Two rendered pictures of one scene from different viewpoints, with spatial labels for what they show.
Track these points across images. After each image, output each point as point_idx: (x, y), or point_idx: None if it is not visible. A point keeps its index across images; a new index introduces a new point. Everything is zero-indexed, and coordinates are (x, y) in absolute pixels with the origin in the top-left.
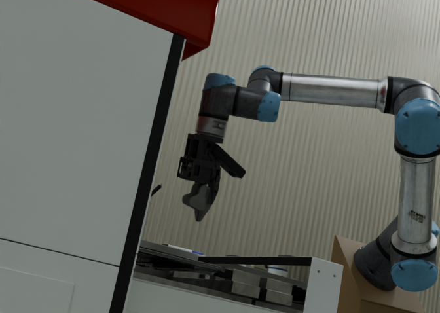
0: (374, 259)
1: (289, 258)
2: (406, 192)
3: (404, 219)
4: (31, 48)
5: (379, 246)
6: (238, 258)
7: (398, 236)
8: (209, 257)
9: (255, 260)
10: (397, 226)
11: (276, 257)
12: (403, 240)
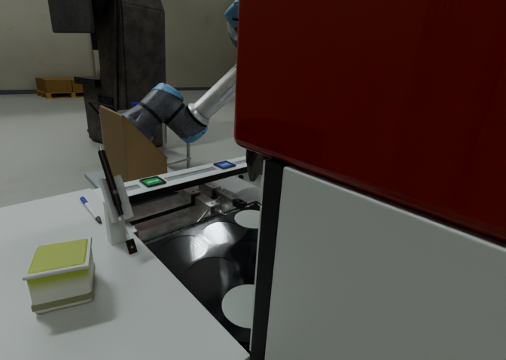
0: (154, 126)
1: (245, 168)
2: (233, 95)
3: (218, 108)
4: None
5: (156, 117)
6: (186, 184)
7: (202, 116)
8: (130, 197)
9: (209, 179)
10: (205, 111)
11: (233, 170)
12: (206, 118)
